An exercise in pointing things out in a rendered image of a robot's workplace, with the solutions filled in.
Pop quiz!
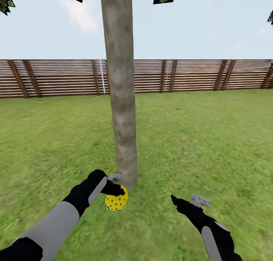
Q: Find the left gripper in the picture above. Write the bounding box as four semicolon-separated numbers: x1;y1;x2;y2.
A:
103;181;125;196

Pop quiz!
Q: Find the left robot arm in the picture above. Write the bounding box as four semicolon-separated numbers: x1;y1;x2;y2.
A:
0;170;126;261

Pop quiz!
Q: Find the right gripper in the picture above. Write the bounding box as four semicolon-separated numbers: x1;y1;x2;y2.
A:
171;195;205;225

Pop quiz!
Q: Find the easter egg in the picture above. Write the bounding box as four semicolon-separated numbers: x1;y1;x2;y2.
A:
105;185;129;213

